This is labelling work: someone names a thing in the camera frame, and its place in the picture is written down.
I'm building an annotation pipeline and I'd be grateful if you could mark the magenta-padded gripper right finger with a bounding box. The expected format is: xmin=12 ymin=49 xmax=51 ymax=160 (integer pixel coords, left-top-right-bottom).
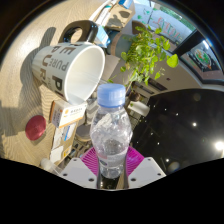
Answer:
xmin=124 ymin=146 xmax=167 ymax=190

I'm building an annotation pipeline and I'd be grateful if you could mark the white mug with lettering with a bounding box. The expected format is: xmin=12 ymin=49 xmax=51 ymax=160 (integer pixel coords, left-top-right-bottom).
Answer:
xmin=31 ymin=19 xmax=106 ymax=106

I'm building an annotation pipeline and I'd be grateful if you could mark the clear plastic water bottle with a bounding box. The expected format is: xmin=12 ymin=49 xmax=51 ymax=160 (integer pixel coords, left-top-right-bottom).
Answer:
xmin=89 ymin=83 xmax=134 ymax=181

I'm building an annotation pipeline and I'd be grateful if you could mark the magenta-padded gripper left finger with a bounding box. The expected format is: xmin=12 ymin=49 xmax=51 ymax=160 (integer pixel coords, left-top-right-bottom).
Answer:
xmin=59 ymin=146 xmax=101 ymax=190

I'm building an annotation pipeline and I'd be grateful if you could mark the wooden stand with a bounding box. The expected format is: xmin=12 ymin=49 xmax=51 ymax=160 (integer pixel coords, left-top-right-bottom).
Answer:
xmin=105 ymin=4 xmax=136 ymax=33

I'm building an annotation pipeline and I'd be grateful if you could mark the white printed leaflet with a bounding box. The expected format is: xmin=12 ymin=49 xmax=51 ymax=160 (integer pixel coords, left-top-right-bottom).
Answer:
xmin=49 ymin=122 xmax=80 ymax=164

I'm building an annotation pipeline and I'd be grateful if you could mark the small white brown box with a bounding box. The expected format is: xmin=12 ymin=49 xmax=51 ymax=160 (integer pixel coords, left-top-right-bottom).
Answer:
xmin=49 ymin=99 xmax=88 ymax=129

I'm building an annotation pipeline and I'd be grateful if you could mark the small light blue packet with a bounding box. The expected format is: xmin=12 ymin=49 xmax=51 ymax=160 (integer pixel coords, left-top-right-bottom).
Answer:
xmin=94 ymin=27 xmax=111 ymax=48

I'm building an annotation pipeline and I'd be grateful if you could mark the group of ceiling spotlights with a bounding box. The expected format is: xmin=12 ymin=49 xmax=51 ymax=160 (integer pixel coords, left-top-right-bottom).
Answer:
xmin=188 ymin=118 xmax=224 ymax=155

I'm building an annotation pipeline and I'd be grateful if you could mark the flat round red coaster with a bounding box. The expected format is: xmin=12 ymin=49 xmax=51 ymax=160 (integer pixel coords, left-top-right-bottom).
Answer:
xmin=24 ymin=114 xmax=48 ymax=142

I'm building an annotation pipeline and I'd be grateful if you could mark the green potted plant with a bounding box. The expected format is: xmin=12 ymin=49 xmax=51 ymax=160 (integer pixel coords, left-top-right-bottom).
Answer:
xmin=119 ymin=25 xmax=180 ymax=88

